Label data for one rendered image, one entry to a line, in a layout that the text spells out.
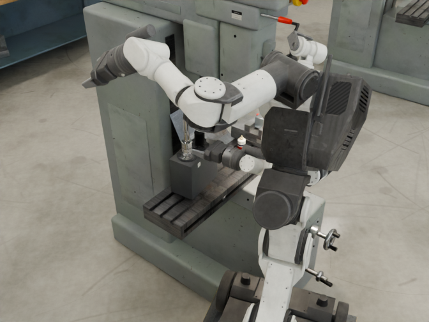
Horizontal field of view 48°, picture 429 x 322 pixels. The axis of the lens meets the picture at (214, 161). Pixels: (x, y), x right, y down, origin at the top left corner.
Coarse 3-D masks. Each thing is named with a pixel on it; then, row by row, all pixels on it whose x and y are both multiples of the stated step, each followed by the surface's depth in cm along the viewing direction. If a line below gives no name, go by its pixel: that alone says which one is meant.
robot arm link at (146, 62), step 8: (128, 40) 131; (136, 40) 129; (128, 48) 131; (136, 48) 129; (144, 48) 127; (128, 56) 131; (136, 56) 129; (144, 56) 126; (152, 56) 126; (160, 56) 128; (136, 64) 129; (144, 64) 127; (152, 64) 127; (160, 64) 127; (144, 72) 128; (152, 72) 128
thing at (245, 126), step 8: (240, 120) 262; (248, 120) 262; (232, 128) 259; (240, 128) 256; (248, 128) 252; (256, 128) 256; (232, 136) 261; (240, 136) 258; (248, 136) 255; (256, 136) 251; (256, 144) 254
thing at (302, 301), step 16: (240, 272) 227; (240, 288) 220; (256, 288) 221; (240, 304) 217; (304, 304) 214; (320, 304) 210; (224, 320) 210; (240, 320) 210; (304, 320) 210; (320, 320) 209
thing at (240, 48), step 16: (224, 32) 209; (240, 32) 204; (256, 32) 202; (272, 32) 211; (224, 48) 213; (240, 48) 208; (256, 48) 206; (224, 64) 218; (240, 64) 212; (256, 64) 211; (224, 80) 222
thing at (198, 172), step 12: (192, 144) 221; (204, 144) 221; (180, 156) 213; (192, 156) 213; (180, 168) 213; (192, 168) 210; (204, 168) 220; (216, 168) 231; (180, 180) 217; (192, 180) 213; (204, 180) 224; (180, 192) 222; (192, 192) 217
